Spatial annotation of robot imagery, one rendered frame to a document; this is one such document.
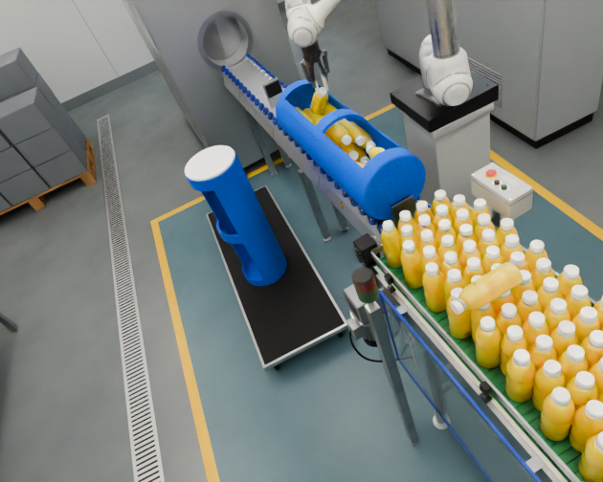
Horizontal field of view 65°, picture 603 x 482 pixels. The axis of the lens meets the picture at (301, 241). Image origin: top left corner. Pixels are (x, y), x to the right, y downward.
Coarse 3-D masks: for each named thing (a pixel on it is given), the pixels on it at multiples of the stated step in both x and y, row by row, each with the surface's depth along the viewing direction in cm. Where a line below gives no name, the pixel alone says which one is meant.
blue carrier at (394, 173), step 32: (288, 96) 231; (288, 128) 229; (320, 128) 204; (320, 160) 205; (352, 160) 183; (384, 160) 173; (416, 160) 178; (352, 192) 185; (384, 192) 181; (416, 192) 188
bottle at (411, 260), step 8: (416, 248) 162; (400, 256) 164; (408, 256) 160; (416, 256) 161; (408, 264) 162; (416, 264) 162; (408, 272) 165; (416, 272) 165; (408, 280) 169; (416, 280) 168; (416, 288) 171
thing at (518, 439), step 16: (384, 288) 179; (400, 304) 170; (416, 320) 163; (432, 336) 158; (448, 352) 152; (448, 368) 156; (464, 368) 147; (464, 384) 148; (480, 400) 141; (496, 416) 136; (512, 432) 131; (528, 448) 127; (544, 464) 124; (544, 480) 126; (560, 480) 120
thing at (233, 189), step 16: (224, 176) 237; (240, 176) 246; (208, 192) 268; (224, 192) 242; (240, 192) 248; (224, 208) 249; (240, 208) 252; (256, 208) 262; (224, 224) 283; (240, 224) 258; (256, 224) 264; (224, 240) 273; (240, 240) 266; (256, 240) 269; (272, 240) 281; (240, 256) 302; (256, 256) 277; (272, 256) 284; (256, 272) 305; (272, 272) 289
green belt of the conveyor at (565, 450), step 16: (384, 256) 186; (384, 272) 181; (400, 272) 179; (448, 320) 159; (464, 352) 150; (480, 368) 145; (496, 368) 144; (496, 384) 141; (496, 400) 138; (512, 400) 136; (528, 400) 135; (512, 416) 134; (528, 416) 132; (560, 448) 125; (576, 464) 121
